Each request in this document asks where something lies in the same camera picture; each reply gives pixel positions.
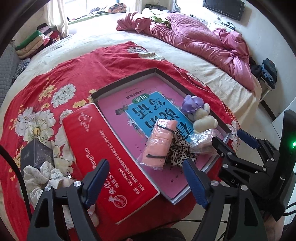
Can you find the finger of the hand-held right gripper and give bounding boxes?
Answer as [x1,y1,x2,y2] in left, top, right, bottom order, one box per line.
[211,136,266,190]
[237,129,281,173]

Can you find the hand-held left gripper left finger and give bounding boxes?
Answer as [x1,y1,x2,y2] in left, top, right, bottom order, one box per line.
[27,159,110,241]

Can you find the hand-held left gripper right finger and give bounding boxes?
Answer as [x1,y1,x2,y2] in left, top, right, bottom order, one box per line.
[182,159,266,241]

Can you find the clear plastic bag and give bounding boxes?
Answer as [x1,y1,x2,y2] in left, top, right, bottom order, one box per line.
[190,128,224,155]

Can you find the leopard print cloth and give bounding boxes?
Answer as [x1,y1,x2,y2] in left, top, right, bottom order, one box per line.
[165,128,197,168]

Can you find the small teddy bear purple hat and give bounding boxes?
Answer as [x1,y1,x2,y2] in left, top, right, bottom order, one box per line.
[181,95,218,134]

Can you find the pink cloth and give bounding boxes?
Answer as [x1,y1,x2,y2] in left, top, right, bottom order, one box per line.
[136,119,178,172]

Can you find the dark cardboard box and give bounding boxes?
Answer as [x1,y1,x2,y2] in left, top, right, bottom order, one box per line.
[90,67,233,205]

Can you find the person's right forearm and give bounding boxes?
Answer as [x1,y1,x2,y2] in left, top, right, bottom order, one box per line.
[264,213,287,241]

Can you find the red box lid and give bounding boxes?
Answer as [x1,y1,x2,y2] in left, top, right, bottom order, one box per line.
[61,103,161,226]

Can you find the white stool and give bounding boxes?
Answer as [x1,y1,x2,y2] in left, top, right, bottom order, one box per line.
[258,76,276,103]

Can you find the small dark blue box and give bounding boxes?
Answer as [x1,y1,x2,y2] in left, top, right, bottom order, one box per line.
[20,138,54,169]

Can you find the pile of dark clothes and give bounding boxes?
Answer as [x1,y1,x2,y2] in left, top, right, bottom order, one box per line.
[250,57,278,90]

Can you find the pink book blue print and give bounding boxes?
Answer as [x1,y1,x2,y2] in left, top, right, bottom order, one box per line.
[97,75,226,205]

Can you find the red floral blanket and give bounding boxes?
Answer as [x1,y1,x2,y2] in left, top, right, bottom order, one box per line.
[0,41,242,241]

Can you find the pink quilt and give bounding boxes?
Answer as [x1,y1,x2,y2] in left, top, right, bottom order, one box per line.
[116,11,255,91]

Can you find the white television cabinet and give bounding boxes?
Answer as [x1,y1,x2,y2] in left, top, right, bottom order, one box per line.
[208,16,239,32]

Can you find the black television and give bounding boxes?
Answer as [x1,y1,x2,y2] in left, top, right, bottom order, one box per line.
[202,0,245,22]

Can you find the dark patterned pillow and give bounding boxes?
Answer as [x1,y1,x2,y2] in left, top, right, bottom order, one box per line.
[12,58,31,80]

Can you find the grey quilted headboard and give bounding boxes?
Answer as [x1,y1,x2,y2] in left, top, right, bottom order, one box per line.
[0,43,21,105]

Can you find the green cloth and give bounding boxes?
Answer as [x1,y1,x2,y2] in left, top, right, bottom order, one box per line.
[149,13,171,25]

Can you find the stack of folded clothes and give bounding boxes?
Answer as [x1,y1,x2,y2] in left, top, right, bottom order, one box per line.
[14,23,62,60]

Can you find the black electronic device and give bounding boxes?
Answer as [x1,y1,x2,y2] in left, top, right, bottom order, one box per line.
[144,3,168,11]

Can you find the white curtain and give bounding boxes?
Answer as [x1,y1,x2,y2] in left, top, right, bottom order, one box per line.
[50,0,69,39]

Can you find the clothes on windowsill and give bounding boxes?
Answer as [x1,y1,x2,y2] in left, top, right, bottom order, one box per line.
[89,2,127,15]

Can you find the window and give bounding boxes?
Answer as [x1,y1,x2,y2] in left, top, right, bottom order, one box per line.
[66,0,144,24]

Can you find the black cable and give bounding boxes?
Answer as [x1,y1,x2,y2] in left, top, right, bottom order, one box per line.
[0,145,32,224]

